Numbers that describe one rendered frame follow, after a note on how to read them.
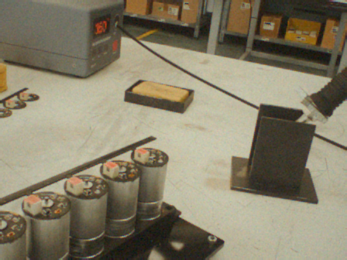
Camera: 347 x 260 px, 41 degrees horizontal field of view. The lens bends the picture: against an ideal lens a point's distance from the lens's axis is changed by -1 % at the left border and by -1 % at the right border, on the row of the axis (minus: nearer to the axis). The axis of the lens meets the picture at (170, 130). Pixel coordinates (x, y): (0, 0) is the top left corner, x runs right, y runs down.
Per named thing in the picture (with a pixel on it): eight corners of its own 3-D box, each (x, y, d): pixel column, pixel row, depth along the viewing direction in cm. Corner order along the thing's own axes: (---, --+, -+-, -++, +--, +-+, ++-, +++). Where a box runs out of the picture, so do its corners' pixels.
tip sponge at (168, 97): (193, 100, 60) (194, 88, 59) (183, 114, 55) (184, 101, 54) (138, 88, 61) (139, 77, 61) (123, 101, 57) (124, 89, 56)
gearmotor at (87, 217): (111, 256, 29) (117, 185, 27) (81, 276, 27) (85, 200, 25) (84, 238, 30) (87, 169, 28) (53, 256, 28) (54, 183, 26)
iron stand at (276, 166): (280, 233, 41) (369, 164, 38) (208, 171, 40) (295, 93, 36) (275, 198, 47) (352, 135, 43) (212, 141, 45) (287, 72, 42)
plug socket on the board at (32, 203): (46, 210, 24) (46, 198, 23) (32, 216, 23) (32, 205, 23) (36, 203, 24) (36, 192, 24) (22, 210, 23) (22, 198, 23)
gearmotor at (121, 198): (141, 237, 31) (149, 169, 29) (115, 254, 29) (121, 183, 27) (114, 221, 32) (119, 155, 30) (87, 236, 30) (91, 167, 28)
